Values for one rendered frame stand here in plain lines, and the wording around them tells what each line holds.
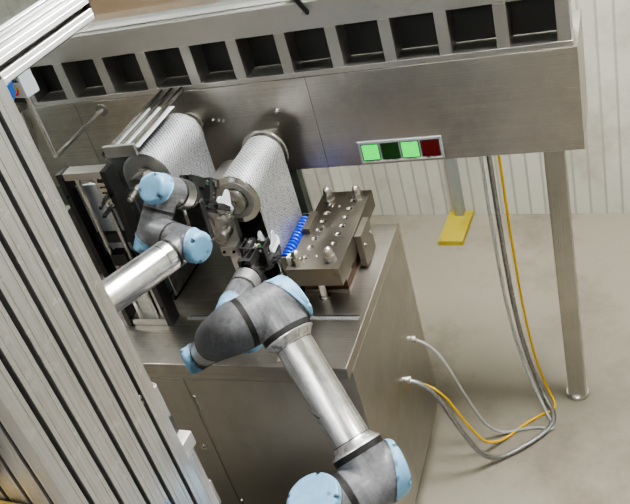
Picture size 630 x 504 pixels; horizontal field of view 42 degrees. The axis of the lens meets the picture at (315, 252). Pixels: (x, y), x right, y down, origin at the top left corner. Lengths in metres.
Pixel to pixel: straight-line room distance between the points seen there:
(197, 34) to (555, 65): 1.00
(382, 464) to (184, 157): 1.11
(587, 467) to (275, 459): 1.08
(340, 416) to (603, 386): 1.69
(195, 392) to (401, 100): 1.03
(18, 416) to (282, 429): 1.38
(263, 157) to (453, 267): 1.74
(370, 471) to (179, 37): 1.39
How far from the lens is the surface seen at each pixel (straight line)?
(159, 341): 2.49
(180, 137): 2.45
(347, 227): 2.44
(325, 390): 1.75
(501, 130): 2.38
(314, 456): 2.52
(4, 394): 1.16
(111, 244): 2.46
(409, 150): 2.44
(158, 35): 2.55
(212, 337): 1.78
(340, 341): 2.25
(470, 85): 2.33
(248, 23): 2.42
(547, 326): 3.54
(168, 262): 1.83
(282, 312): 1.76
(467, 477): 3.03
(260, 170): 2.33
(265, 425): 2.48
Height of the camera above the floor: 2.33
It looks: 33 degrees down
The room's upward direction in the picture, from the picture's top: 17 degrees counter-clockwise
